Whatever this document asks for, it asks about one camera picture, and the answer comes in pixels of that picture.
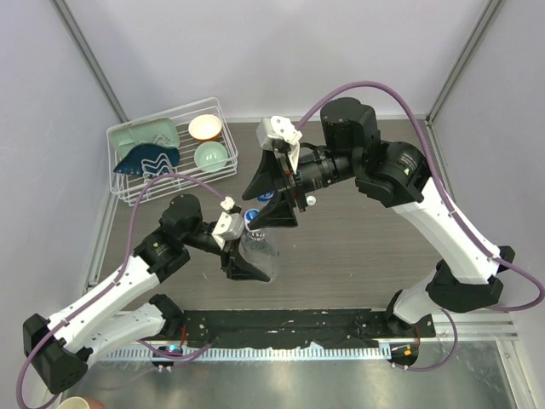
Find purple cable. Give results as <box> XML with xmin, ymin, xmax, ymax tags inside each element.
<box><xmin>14</xmin><ymin>173</ymin><xmax>231</xmax><ymax>408</ymax></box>
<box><xmin>296</xmin><ymin>80</ymin><xmax>534</xmax><ymax>372</ymax></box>

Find clear unlabelled plastic bottle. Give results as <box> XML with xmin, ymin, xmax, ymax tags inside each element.
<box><xmin>240</xmin><ymin>229</ymin><xmax>279</xmax><ymax>280</ymax></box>

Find dark blue plate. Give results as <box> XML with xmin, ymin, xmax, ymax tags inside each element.
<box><xmin>113</xmin><ymin>143</ymin><xmax>180</xmax><ymax>177</ymax></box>

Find slotted cable duct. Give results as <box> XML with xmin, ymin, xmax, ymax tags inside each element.
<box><xmin>100</xmin><ymin>343</ymin><xmax>391</xmax><ymax>362</ymax></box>

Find mint green plate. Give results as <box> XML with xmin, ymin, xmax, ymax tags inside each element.
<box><xmin>107</xmin><ymin>118</ymin><xmax>180</xmax><ymax>158</ymax></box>

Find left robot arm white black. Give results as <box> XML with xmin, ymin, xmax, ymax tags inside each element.
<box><xmin>22</xmin><ymin>194</ymin><xmax>270</xmax><ymax>395</ymax></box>

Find mint green bowl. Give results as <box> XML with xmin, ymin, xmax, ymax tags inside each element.
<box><xmin>193</xmin><ymin>141</ymin><xmax>229</xmax><ymax>173</ymax></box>

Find cream cup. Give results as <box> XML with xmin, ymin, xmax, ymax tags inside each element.
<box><xmin>58</xmin><ymin>396</ymin><xmax>90</xmax><ymax>409</ymax></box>

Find blue labelled plastic bottle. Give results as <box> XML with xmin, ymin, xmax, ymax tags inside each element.
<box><xmin>257</xmin><ymin>191</ymin><xmax>274</xmax><ymax>202</ymax></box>

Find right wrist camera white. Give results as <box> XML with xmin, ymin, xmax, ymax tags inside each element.
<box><xmin>256</xmin><ymin>116</ymin><xmax>302</xmax><ymax>171</ymax></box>

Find orange white bowl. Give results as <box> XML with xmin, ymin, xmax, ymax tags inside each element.
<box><xmin>188</xmin><ymin>114</ymin><xmax>223</xmax><ymax>142</ymax></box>

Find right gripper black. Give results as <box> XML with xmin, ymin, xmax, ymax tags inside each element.
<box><xmin>242</xmin><ymin>149</ymin><xmax>360</xmax><ymax>232</ymax></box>

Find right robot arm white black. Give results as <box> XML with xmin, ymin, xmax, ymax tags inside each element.
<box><xmin>243</xmin><ymin>97</ymin><xmax>514</xmax><ymax>337</ymax></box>

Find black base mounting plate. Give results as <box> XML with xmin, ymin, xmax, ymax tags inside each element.
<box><xmin>130</xmin><ymin>308</ymin><xmax>438</xmax><ymax>349</ymax></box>

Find white wire dish rack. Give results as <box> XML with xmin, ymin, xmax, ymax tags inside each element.
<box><xmin>106</xmin><ymin>97</ymin><xmax>238</xmax><ymax>206</ymax></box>

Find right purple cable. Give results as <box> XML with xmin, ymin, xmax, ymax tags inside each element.
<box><xmin>296</xmin><ymin>80</ymin><xmax>534</xmax><ymax>372</ymax></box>

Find plain white bottle cap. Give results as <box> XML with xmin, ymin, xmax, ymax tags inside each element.
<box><xmin>306</xmin><ymin>195</ymin><xmax>317</xmax><ymax>206</ymax></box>

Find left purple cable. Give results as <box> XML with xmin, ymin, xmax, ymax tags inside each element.
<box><xmin>14</xmin><ymin>173</ymin><xmax>231</xmax><ymax>408</ymax></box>

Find pink cup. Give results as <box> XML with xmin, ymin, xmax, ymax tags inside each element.
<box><xmin>83</xmin><ymin>397</ymin><xmax>105</xmax><ymax>409</ymax></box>

